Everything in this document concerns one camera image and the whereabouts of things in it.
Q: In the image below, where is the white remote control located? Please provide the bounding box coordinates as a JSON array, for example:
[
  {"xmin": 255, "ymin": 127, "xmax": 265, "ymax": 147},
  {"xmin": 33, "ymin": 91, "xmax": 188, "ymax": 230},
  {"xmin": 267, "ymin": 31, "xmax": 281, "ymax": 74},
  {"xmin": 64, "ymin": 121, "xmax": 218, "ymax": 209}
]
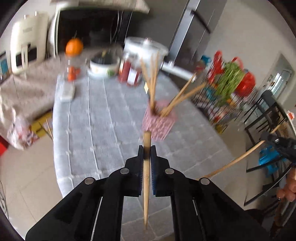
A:
[{"xmin": 59, "ymin": 82, "xmax": 75, "ymax": 102}]

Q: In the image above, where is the white bowl with squash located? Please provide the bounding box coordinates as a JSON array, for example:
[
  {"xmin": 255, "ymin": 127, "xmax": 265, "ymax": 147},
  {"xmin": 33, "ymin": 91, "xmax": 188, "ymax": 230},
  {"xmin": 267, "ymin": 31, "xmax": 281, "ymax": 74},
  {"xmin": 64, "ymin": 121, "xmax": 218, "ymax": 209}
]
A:
[{"xmin": 87, "ymin": 52, "xmax": 120, "ymax": 78}]

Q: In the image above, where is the red plastic bag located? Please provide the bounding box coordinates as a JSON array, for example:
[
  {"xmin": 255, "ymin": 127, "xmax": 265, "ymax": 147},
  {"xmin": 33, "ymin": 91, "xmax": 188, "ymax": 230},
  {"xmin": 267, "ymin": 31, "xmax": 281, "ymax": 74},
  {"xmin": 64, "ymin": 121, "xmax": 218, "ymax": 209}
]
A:
[{"xmin": 235, "ymin": 72, "xmax": 256, "ymax": 97}]

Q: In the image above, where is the wire basket rack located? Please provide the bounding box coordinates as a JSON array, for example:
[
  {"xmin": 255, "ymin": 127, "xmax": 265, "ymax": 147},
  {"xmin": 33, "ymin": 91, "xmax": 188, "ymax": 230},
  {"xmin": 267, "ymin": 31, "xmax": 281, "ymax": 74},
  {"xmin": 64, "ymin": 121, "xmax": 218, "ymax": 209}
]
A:
[{"xmin": 192, "ymin": 50, "xmax": 256, "ymax": 133}]

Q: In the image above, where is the grey quilted table mat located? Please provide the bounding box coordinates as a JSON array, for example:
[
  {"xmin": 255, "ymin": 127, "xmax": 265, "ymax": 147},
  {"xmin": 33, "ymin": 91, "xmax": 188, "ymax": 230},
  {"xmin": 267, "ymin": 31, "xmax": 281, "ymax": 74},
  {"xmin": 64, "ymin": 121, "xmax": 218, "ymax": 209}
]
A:
[{"xmin": 53, "ymin": 75, "xmax": 233, "ymax": 196}]

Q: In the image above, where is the beige air fryer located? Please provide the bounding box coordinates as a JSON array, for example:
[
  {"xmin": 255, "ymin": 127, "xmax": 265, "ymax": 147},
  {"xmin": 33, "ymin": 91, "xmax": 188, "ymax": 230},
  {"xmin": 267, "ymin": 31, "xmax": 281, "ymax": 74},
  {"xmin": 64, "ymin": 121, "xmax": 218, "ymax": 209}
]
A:
[{"xmin": 10, "ymin": 12, "xmax": 49, "ymax": 74}]

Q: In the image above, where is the red-labelled glass jar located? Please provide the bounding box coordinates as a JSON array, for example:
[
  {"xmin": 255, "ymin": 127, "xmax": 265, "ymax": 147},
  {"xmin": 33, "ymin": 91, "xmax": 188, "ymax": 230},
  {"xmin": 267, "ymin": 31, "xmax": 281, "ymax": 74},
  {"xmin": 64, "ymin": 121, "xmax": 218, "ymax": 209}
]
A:
[{"xmin": 127, "ymin": 68, "xmax": 142, "ymax": 86}]

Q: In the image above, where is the patterned cloth cover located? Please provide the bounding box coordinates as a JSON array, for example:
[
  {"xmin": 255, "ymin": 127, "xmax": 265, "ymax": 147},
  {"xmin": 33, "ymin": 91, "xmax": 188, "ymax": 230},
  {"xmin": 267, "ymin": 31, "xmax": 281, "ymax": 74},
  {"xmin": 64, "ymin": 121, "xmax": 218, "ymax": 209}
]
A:
[{"xmin": 50, "ymin": 0, "xmax": 150, "ymax": 14}]

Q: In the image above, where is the black microwave oven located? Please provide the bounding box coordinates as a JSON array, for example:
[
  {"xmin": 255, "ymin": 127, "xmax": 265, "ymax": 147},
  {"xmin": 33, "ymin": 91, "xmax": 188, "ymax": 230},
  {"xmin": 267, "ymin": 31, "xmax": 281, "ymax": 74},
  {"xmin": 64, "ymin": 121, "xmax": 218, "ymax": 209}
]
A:
[{"xmin": 47, "ymin": 1, "xmax": 132, "ymax": 56}]

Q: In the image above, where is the wooden chopstick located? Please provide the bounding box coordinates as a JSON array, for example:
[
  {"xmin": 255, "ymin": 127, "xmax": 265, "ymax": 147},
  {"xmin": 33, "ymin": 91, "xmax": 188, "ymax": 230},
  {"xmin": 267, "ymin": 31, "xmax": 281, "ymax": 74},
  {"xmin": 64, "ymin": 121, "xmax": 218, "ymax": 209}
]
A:
[
  {"xmin": 197, "ymin": 124, "xmax": 282, "ymax": 180},
  {"xmin": 161, "ymin": 84, "xmax": 206, "ymax": 117},
  {"xmin": 143, "ymin": 131, "xmax": 151, "ymax": 230},
  {"xmin": 160, "ymin": 73, "xmax": 196, "ymax": 117},
  {"xmin": 140, "ymin": 51, "xmax": 159, "ymax": 113}
]

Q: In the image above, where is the white electric cooking pot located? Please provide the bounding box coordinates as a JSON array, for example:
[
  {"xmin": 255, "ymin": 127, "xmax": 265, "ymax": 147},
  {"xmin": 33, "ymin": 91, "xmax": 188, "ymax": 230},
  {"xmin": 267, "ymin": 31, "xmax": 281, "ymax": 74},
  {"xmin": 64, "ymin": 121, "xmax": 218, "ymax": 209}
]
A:
[{"xmin": 124, "ymin": 37, "xmax": 193, "ymax": 80}]

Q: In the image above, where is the red sauce bottle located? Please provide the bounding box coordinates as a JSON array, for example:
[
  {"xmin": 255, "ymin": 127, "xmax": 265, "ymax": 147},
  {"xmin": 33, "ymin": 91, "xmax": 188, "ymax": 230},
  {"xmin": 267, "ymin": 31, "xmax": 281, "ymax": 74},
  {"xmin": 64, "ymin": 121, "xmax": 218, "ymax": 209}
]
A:
[{"xmin": 118, "ymin": 58, "xmax": 132, "ymax": 82}]

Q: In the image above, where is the orange fruit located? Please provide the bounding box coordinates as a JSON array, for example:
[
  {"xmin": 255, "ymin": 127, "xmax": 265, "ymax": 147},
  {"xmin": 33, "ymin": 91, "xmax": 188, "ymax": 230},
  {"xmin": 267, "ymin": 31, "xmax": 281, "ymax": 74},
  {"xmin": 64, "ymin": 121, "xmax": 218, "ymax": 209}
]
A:
[{"xmin": 65, "ymin": 38, "xmax": 84, "ymax": 57}]

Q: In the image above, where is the green vegetables bunch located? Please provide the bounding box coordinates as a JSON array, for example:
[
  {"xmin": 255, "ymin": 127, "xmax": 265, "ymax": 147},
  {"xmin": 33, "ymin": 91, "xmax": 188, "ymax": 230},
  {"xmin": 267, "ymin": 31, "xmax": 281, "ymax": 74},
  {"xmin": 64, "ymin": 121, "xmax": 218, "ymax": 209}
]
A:
[{"xmin": 215, "ymin": 61, "xmax": 245, "ymax": 106}]

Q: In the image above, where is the grey refrigerator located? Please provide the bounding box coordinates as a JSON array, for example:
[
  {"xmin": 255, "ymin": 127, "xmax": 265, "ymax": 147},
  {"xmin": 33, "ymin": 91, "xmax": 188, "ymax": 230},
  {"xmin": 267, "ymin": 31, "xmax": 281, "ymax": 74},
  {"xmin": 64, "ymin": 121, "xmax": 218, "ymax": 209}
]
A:
[{"xmin": 144, "ymin": 0, "xmax": 227, "ymax": 70}]

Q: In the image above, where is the pink perforated utensil holder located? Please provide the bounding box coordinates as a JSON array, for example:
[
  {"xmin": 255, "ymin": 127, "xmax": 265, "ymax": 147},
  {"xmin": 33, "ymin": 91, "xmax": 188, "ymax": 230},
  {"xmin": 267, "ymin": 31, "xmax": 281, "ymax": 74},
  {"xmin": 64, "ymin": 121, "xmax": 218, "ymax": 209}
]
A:
[{"xmin": 142, "ymin": 100, "xmax": 177, "ymax": 141}]

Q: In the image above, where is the person's right hand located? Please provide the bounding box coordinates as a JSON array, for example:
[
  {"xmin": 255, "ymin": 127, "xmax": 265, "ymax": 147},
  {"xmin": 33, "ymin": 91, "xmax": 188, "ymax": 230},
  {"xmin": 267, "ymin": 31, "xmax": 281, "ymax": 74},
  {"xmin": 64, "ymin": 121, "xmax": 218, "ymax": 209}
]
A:
[{"xmin": 277, "ymin": 168, "xmax": 296, "ymax": 202}]

